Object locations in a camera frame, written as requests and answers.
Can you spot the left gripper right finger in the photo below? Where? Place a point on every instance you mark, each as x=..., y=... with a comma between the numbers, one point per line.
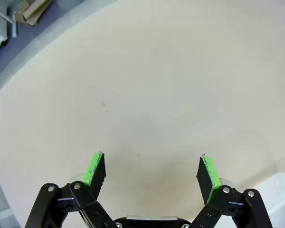
x=205, y=180

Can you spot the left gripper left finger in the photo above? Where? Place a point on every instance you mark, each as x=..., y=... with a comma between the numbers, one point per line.
x=95, y=175

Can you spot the shallow clear plastic container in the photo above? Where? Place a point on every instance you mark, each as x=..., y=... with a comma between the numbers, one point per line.
x=282, y=192

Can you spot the white desk with metal leg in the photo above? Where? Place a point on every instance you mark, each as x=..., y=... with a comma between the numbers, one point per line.
x=13, y=26

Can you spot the brown cardboard box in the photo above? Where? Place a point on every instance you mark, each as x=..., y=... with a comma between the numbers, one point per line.
x=33, y=12

